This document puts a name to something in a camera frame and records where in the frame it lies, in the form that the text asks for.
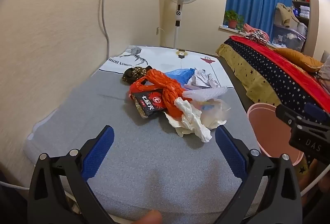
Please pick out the wooden bookshelf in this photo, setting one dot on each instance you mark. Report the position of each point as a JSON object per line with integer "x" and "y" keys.
{"x": 313, "y": 20}

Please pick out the potted green plant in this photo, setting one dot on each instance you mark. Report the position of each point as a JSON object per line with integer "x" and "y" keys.
{"x": 232, "y": 18}

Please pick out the white plastic bag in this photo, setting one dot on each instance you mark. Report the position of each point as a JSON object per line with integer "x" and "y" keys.
{"x": 203, "y": 79}

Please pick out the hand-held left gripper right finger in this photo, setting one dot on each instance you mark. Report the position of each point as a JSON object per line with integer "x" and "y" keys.
{"x": 228, "y": 149}

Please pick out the plaid pillow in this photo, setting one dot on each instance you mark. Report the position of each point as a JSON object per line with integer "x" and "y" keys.
{"x": 325, "y": 71}

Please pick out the white tissue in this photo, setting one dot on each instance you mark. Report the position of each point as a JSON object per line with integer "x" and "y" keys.
{"x": 192, "y": 120}

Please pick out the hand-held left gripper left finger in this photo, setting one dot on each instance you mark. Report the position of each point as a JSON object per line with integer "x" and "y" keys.
{"x": 101, "y": 146}

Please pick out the clear plastic wrapper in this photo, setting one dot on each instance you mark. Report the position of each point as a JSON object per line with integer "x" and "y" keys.
{"x": 216, "y": 111}

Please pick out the white wall socket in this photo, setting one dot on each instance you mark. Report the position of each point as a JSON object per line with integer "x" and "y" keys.
{"x": 157, "y": 31}

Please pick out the person's left hand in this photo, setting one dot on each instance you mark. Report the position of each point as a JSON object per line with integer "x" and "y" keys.
{"x": 147, "y": 217}

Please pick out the blue plastic bag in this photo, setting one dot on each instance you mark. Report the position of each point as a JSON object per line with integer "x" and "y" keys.
{"x": 179, "y": 75}

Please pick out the orange plastic bag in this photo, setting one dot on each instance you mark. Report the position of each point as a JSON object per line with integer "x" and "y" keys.
{"x": 170, "y": 84}

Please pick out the clear storage box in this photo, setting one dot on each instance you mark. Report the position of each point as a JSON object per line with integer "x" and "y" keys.
{"x": 291, "y": 38}

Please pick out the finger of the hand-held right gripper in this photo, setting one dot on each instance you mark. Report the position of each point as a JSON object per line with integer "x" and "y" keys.
{"x": 286, "y": 115}
{"x": 318, "y": 112}

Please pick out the dark patterned pouch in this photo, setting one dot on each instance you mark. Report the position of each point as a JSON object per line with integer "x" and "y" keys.
{"x": 134, "y": 74}

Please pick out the orange pillow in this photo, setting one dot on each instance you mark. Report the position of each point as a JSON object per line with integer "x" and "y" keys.
{"x": 299, "y": 58}

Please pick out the pink plastic bin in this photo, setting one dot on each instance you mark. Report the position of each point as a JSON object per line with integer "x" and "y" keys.
{"x": 268, "y": 131}

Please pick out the black and white striped cloth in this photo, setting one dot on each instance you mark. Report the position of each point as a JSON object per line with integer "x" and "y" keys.
{"x": 256, "y": 37}

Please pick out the black snack packet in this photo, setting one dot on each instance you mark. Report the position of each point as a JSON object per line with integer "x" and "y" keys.
{"x": 149, "y": 104}

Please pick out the bed with starry blanket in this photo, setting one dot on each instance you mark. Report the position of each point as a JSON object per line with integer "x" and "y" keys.
{"x": 273, "y": 77}

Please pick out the stack of white towels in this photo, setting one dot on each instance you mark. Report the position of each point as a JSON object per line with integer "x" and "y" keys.
{"x": 304, "y": 11}

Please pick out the pink cloth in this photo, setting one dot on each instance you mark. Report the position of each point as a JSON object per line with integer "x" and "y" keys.
{"x": 251, "y": 27}

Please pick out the person's right hand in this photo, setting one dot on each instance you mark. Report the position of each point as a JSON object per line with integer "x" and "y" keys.
{"x": 313, "y": 172}

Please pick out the white window sill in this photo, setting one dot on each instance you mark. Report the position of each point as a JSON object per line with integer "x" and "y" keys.
{"x": 228, "y": 28}

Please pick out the beige jacket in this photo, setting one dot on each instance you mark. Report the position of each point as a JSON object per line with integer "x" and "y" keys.
{"x": 283, "y": 13}

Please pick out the grey printed tablecloth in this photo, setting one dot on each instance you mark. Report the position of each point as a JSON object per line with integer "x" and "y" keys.
{"x": 144, "y": 162}

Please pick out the red blanket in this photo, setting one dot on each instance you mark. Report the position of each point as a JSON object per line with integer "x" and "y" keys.
{"x": 291, "y": 69}

